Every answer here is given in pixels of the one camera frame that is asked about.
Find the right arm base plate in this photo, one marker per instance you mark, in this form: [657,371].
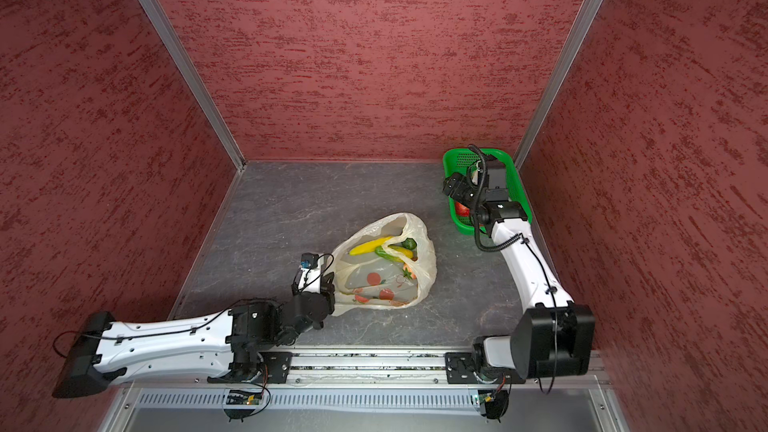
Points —
[461,369]

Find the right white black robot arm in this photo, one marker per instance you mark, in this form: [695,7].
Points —
[554,335]

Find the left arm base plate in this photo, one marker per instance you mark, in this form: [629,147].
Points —
[256,369]

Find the aluminium corner post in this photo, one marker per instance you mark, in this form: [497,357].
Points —
[578,32]
[184,64]

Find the right aluminium corner post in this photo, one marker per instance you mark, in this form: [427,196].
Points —
[578,32]

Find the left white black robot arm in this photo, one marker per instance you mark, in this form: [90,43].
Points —
[238,345]

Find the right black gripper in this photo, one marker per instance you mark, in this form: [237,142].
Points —
[463,183]

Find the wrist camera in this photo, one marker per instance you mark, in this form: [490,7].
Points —
[310,262]
[492,179]

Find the red apple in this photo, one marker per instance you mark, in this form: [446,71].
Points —
[462,210]

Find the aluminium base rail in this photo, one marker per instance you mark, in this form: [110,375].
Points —
[376,367]

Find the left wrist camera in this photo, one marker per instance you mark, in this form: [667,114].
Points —
[310,262]

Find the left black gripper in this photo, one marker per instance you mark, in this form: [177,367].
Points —
[328,288]

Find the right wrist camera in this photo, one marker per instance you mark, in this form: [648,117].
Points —
[492,179]

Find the green lime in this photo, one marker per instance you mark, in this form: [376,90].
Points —
[409,244]

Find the left aluminium corner post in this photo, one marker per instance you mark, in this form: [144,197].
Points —
[184,64]

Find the red strawberry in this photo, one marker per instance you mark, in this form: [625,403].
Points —
[408,272]

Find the yellow green mango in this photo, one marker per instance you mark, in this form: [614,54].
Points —
[394,254]

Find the yellow banana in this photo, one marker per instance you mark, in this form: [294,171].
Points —
[370,246]

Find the printed translucent plastic bag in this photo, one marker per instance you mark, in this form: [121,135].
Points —
[370,282]

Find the green plastic basket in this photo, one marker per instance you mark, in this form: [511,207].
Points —
[462,160]

